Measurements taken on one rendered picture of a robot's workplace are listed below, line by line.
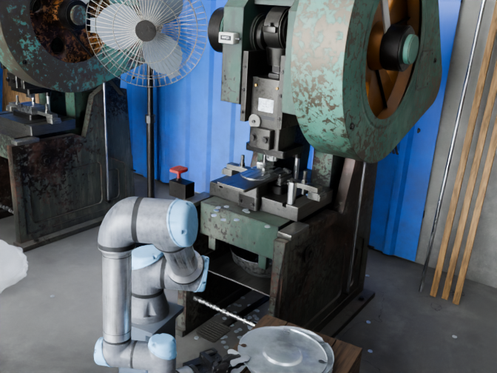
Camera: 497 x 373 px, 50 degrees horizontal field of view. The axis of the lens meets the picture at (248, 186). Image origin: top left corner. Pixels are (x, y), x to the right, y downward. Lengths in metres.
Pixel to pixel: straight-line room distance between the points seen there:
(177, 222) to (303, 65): 0.66
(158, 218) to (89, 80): 1.94
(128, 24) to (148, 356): 1.65
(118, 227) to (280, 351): 0.72
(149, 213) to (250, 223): 0.86
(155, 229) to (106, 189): 2.37
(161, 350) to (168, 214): 0.38
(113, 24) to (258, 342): 1.67
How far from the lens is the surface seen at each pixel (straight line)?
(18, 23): 2.93
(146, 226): 1.34
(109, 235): 1.38
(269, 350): 1.80
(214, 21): 2.28
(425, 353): 2.65
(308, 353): 1.83
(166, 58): 2.70
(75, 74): 3.13
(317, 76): 1.66
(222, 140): 3.89
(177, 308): 1.90
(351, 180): 2.40
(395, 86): 2.25
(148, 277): 1.75
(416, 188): 3.26
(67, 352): 2.51
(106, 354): 1.55
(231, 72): 2.19
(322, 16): 1.66
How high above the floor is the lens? 1.47
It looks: 20 degrees down
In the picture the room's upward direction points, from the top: 3 degrees clockwise
